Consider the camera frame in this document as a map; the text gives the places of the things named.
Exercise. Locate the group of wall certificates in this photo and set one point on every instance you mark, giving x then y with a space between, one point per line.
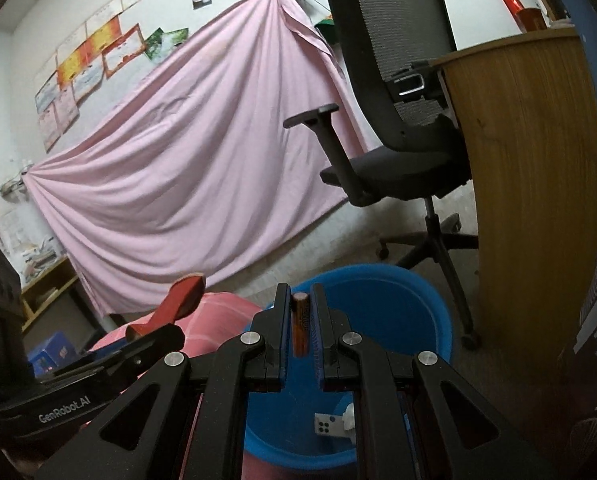
86 55

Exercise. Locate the blue plastic bucket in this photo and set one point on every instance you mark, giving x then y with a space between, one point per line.
378 310

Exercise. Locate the white die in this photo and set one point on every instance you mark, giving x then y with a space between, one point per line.
324 425

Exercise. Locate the green landscape photo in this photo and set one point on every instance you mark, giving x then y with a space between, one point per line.
175 37
153 46

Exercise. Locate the metal wall rack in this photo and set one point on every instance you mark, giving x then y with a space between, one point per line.
14 182

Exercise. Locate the pink hanging sheet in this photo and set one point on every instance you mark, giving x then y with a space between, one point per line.
178 170

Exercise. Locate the black office chair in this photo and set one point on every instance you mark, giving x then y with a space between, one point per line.
408 160

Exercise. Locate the orange battery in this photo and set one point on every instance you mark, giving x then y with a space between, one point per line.
301 325

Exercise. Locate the pink checked cloth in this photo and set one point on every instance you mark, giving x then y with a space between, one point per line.
218 316

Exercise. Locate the red packet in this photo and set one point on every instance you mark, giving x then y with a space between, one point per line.
176 302

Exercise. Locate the wooden desk panel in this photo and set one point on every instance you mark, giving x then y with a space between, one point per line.
528 185

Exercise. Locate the pile of papers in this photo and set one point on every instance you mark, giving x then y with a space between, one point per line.
41 257

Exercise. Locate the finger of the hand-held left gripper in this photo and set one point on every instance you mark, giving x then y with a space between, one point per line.
153 345

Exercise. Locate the small white plastic item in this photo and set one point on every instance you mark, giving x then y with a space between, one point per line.
348 420

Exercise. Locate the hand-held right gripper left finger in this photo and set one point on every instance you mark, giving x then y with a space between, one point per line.
283 320

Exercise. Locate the green and red hanging ornament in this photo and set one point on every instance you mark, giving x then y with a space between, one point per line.
326 27

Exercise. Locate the blue cardboard box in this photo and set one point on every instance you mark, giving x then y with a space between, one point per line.
53 352

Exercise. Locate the wooden wall shelf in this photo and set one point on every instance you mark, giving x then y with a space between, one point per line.
51 287

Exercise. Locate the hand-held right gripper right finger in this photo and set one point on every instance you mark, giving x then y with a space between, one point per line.
318 320

